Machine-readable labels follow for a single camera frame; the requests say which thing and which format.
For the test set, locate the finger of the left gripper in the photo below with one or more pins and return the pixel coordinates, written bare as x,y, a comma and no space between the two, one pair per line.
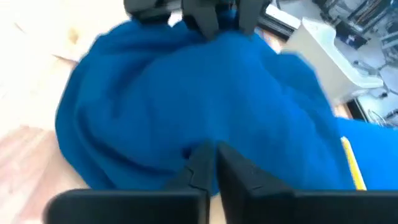
200,15
250,14

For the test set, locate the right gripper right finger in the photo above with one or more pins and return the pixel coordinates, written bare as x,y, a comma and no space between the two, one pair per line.
295,208

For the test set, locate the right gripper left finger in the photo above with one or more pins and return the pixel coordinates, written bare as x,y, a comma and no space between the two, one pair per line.
140,208

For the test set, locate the yellow perforated plastic basket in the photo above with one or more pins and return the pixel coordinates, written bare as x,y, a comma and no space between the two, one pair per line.
353,161

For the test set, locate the grey plastic bin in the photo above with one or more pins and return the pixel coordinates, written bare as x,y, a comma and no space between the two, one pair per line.
317,53

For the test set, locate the dark blue scrub cloth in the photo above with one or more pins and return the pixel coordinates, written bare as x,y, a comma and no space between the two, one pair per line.
186,93

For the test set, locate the blue zip pouch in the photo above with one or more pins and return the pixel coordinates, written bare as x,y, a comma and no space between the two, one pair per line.
379,149

